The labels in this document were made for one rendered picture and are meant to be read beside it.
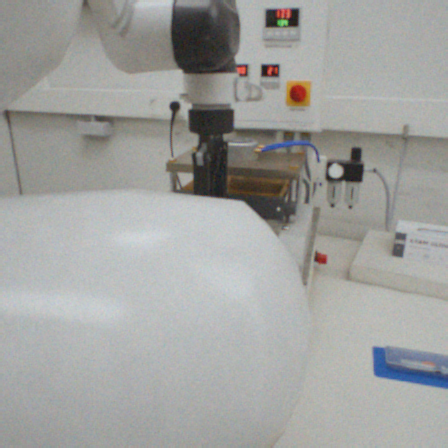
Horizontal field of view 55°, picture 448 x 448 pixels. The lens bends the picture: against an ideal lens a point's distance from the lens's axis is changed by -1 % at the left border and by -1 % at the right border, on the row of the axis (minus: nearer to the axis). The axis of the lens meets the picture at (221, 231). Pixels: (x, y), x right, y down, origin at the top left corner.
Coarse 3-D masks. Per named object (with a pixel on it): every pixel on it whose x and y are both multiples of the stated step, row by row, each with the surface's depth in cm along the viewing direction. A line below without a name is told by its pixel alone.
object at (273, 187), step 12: (192, 180) 95; (228, 180) 95; (240, 180) 93; (252, 180) 95; (264, 180) 95; (276, 180) 95; (288, 180) 97; (228, 192) 87; (240, 192) 87; (252, 192) 86; (264, 192) 86; (276, 192) 86
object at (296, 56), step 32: (256, 0) 93; (288, 0) 91; (320, 0) 90; (256, 32) 95; (288, 32) 93; (320, 32) 92; (256, 64) 98; (288, 64) 96; (320, 64) 94; (288, 96) 98; (320, 96) 96; (256, 128) 103; (288, 128) 101; (320, 128) 99
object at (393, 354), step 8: (392, 352) 84; (400, 352) 84; (408, 352) 84; (416, 352) 84; (424, 352) 84; (392, 360) 82; (400, 360) 82; (408, 360) 82; (416, 360) 82; (424, 360) 82; (432, 360) 82; (440, 360) 82; (432, 368) 79; (440, 368) 79
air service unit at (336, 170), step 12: (324, 156) 102; (360, 156) 99; (324, 168) 101; (336, 168) 99; (348, 168) 99; (360, 168) 98; (372, 168) 99; (336, 180) 101; (348, 180) 100; (360, 180) 99; (336, 192) 102; (348, 192) 102; (348, 204) 103
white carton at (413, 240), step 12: (408, 228) 121; (420, 228) 122; (432, 228) 122; (444, 228) 121; (396, 240) 119; (408, 240) 117; (420, 240) 116; (432, 240) 115; (444, 240) 113; (396, 252) 120; (408, 252) 118; (420, 252) 117; (432, 252) 115; (444, 252) 114; (444, 264) 115
